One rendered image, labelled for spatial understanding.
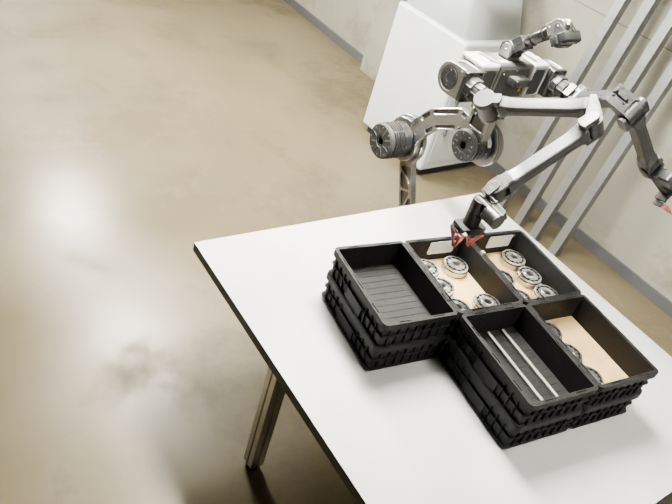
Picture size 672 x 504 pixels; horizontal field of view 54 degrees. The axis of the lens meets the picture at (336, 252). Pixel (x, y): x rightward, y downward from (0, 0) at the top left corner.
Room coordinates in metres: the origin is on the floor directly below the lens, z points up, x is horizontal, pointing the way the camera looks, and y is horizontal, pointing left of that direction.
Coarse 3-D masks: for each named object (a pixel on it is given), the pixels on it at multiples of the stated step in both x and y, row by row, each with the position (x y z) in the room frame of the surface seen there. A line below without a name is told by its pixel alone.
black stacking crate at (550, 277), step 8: (480, 240) 2.28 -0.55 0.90; (488, 240) 2.30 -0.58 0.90; (512, 240) 2.38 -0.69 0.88; (520, 240) 2.38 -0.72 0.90; (488, 248) 2.31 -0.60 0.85; (496, 248) 2.34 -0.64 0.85; (504, 248) 2.37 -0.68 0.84; (512, 248) 2.39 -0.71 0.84; (520, 248) 2.36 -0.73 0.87; (528, 248) 2.33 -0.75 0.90; (528, 256) 2.32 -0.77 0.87; (536, 256) 2.29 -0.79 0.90; (528, 264) 2.30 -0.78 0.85; (536, 264) 2.27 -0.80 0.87; (544, 264) 2.25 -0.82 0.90; (544, 272) 2.23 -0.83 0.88; (552, 272) 2.21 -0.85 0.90; (544, 280) 2.22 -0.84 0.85; (552, 280) 2.19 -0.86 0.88; (560, 280) 2.17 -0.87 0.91; (560, 288) 2.15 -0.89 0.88; (568, 288) 2.13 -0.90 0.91
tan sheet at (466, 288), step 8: (440, 264) 2.13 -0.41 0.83; (440, 272) 2.08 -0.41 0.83; (448, 280) 2.04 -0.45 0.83; (456, 280) 2.06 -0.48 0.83; (464, 280) 2.08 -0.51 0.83; (472, 280) 2.09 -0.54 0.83; (456, 288) 2.01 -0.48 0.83; (464, 288) 2.03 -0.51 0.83; (472, 288) 2.04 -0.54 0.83; (480, 288) 2.06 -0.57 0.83; (456, 296) 1.96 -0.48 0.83; (464, 296) 1.98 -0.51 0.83; (472, 296) 1.99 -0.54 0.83
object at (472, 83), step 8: (472, 72) 2.38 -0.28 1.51; (480, 72) 2.41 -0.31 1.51; (464, 80) 2.37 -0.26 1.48; (472, 80) 2.37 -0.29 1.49; (480, 80) 2.38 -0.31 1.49; (464, 88) 2.36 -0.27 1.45; (472, 88) 2.35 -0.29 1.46; (480, 88) 2.34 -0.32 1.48; (488, 88) 2.37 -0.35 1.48; (456, 96) 2.37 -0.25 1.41; (464, 96) 2.37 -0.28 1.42; (472, 96) 2.34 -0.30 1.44
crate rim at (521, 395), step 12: (480, 312) 1.78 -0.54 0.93; (492, 312) 1.81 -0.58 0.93; (528, 312) 1.87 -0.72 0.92; (468, 324) 1.70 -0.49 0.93; (540, 324) 1.82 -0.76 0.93; (480, 336) 1.66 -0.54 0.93; (552, 336) 1.78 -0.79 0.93; (480, 348) 1.63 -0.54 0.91; (564, 348) 1.73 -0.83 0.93; (492, 360) 1.58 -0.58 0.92; (504, 372) 1.53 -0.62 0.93; (516, 384) 1.49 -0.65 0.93; (564, 396) 1.50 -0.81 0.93; (576, 396) 1.53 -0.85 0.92; (528, 408) 1.43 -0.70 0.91; (540, 408) 1.44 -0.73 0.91
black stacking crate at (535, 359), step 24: (504, 312) 1.84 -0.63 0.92; (456, 336) 1.73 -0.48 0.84; (504, 336) 1.82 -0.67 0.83; (528, 336) 1.83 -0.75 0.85; (480, 360) 1.61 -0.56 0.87; (504, 360) 1.70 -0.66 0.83; (552, 360) 1.73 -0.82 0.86; (504, 384) 1.52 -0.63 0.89; (552, 384) 1.66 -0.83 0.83; (576, 384) 1.64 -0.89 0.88; (504, 408) 1.48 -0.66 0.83; (552, 408) 1.50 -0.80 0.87; (576, 408) 1.58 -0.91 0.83
